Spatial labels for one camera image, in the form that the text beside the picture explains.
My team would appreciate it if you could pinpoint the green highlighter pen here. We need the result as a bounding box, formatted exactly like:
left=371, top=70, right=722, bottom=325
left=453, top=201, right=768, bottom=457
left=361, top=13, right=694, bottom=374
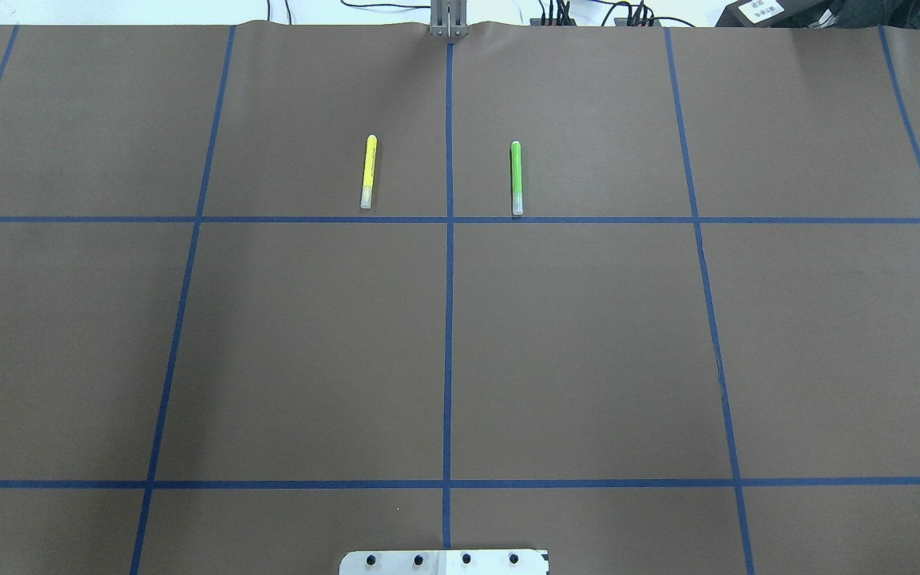
left=509, top=141, right=525, bottom=217

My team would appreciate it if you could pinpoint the yellow highlighter pen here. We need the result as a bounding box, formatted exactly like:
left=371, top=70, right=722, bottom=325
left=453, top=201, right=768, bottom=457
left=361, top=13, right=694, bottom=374
left=360, top=134, right=379, bottom=210

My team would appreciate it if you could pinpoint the brown paper table cover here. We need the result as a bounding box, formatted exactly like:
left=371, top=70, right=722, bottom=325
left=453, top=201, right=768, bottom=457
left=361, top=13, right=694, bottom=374
left=0, top=22, right=920, bottom=574

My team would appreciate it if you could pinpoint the black box with label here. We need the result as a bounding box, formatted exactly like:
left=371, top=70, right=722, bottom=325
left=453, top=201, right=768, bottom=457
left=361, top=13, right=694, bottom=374
left=715, top=1, right=834, bottom=28

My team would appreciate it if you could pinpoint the grey aluminium frame post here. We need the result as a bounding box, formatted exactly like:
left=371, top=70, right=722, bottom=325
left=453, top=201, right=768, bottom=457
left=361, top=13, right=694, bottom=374
left=430, top=0, right=470, bottom=40

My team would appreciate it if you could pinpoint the white column base plate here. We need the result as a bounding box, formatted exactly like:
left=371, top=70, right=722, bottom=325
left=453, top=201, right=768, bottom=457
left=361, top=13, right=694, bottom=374
left=339, top=549, right=550, bottom=574

